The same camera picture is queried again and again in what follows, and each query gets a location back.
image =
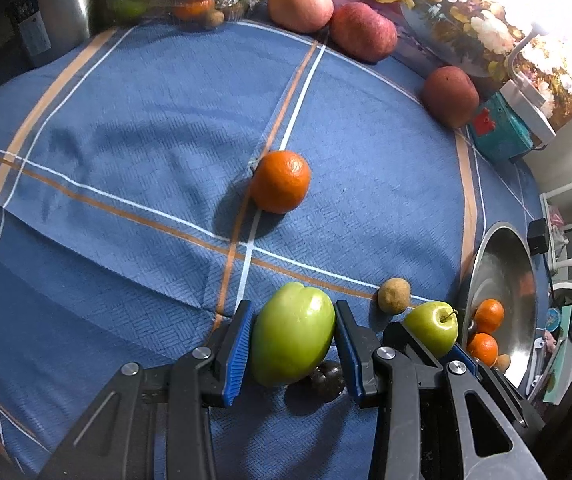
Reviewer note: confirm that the silver metal plate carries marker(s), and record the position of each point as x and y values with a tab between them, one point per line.
502	270

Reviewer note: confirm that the teal box with heart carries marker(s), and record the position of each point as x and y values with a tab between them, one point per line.
498	132

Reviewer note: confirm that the large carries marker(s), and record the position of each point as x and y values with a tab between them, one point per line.
489	316

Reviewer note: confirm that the blue plaid tablecloth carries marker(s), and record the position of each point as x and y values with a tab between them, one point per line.
127	230

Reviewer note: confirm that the small orange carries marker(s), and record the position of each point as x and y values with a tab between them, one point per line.
280	182

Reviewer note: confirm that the green apple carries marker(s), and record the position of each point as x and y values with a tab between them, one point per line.
435	325

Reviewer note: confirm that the brown longan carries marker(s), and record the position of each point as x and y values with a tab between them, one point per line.
394	296
502	363

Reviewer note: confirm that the dark plum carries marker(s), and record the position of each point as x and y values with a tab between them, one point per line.
327	380

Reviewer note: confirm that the stainless steel thermos jug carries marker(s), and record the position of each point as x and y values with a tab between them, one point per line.
48	29

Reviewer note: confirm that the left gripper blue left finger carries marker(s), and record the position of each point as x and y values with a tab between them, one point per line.
232	355

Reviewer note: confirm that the small black box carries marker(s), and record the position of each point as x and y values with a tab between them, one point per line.
538	239

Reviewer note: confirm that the dark red apple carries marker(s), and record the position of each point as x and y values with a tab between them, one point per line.
362	33

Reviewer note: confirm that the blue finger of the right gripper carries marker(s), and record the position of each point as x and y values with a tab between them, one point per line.
461	367

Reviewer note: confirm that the white desk lamp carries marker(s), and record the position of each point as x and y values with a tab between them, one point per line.
521	95

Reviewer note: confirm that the pale red apple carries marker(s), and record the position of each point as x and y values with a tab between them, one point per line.
304	16

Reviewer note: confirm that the clear plastic fruit tray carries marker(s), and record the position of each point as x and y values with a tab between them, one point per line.
189	15

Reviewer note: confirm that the green mango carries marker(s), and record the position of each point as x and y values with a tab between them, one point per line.
291	335

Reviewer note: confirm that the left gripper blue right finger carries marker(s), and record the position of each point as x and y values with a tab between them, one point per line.
355	346

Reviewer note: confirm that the brownish red apple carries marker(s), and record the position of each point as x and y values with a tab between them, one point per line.
450	96

